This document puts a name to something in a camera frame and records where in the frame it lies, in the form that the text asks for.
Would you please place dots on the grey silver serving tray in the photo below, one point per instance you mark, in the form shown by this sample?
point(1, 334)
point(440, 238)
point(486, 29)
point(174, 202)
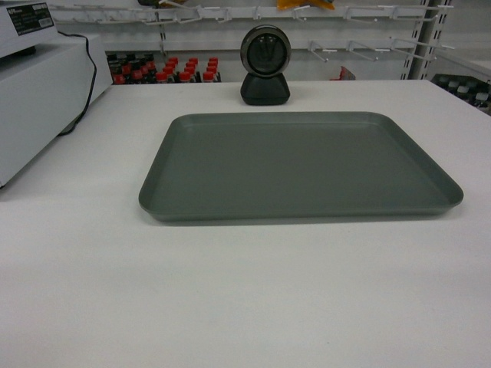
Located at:
point(219, 167)

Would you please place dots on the white checkout table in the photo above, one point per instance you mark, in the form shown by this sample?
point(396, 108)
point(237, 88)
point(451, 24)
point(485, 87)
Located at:
point(88, 279)

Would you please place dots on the black round barcode scanner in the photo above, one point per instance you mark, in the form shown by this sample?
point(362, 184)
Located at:
point(265, 53)

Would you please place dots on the red cap sauce bottles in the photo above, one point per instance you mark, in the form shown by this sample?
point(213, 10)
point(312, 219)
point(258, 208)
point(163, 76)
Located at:
point(131, 68)

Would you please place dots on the white peg hook rack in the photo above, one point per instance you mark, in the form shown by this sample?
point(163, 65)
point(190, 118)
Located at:
point(375, 40)

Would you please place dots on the white cash register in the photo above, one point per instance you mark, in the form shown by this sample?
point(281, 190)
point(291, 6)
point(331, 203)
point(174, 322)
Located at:
point(48, 80)

